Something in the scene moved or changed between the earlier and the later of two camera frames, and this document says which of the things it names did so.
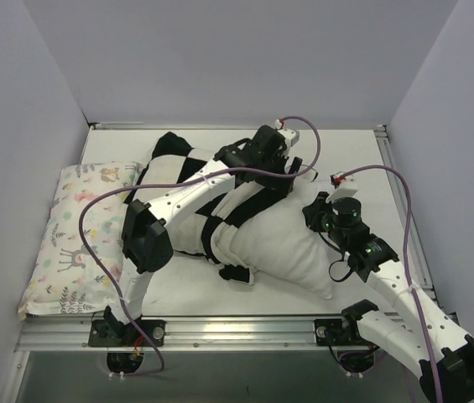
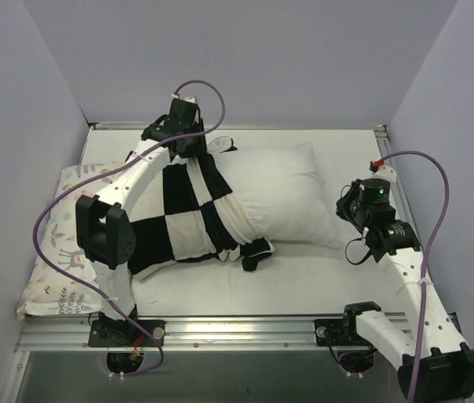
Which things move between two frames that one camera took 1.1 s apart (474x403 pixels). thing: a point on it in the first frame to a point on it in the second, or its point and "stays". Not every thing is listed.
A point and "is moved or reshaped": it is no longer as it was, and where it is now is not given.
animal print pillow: (68, 276) stays
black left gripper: (281, 178) to (187, 148)
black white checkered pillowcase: (173, 162) is moved or reshaped
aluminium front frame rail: (243, 335) stays
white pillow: (283, 245) is moved or reshaped
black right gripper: (315, 213) to (346, 206)
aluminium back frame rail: (133, 125) stays
